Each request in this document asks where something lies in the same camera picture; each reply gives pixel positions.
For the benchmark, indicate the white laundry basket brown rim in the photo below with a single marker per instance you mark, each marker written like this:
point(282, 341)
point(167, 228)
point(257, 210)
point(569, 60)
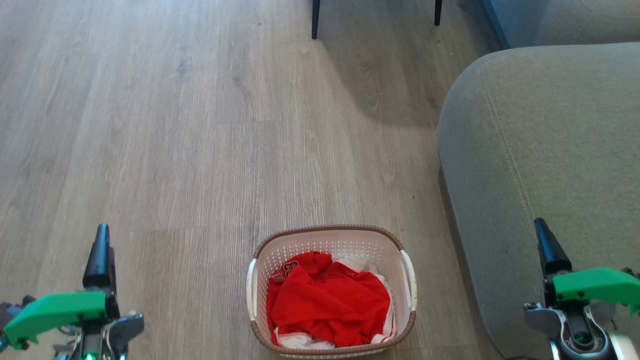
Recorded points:
point(380, 252)

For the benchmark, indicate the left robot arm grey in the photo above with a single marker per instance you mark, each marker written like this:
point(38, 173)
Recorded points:
point(125, 327)

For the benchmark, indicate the grey upholstered chair dark legs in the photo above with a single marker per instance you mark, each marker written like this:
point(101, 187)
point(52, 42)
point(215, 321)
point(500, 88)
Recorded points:
point(315, 20)

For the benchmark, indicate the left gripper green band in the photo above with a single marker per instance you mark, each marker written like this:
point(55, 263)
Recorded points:
point(55, 310)

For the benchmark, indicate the long grey sofa seat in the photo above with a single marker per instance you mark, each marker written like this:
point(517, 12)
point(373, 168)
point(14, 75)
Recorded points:
point(560, 20)

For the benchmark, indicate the red jersey garment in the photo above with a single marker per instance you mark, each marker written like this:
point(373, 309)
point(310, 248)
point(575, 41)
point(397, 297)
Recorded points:
point(325, 300)

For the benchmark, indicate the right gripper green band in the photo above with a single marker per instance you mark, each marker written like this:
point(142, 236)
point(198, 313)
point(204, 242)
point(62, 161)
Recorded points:
point(595, 285)

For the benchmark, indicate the white garment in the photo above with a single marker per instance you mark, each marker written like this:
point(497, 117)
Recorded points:
point(362, 264)

